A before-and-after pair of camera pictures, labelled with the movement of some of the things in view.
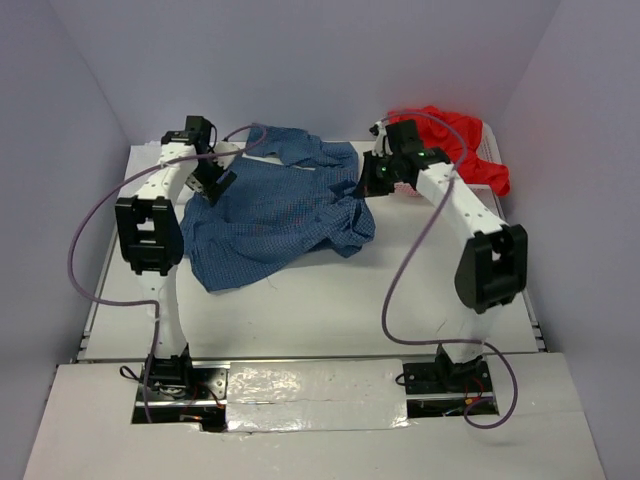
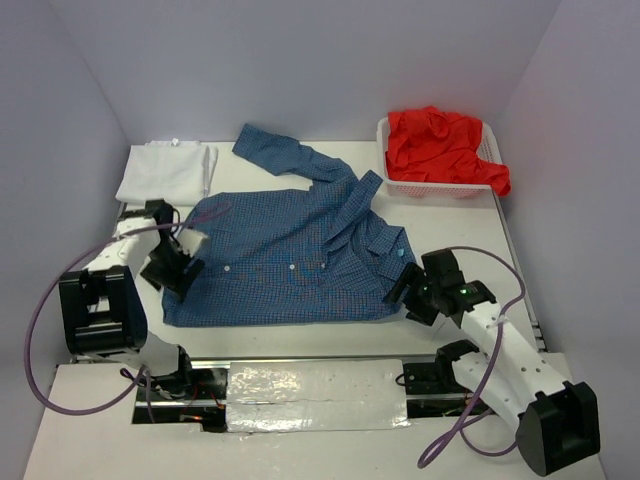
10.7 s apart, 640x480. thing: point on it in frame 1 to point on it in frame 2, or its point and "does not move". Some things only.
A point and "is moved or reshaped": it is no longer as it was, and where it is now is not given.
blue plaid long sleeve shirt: x=270 y=215 is moved or reshaped
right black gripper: x=370 y=186 to x=417 y=312
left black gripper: x=205 y=187 to x=172 y=279
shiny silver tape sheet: x=321 y=395 does not move
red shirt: x=459 y=139 does not move
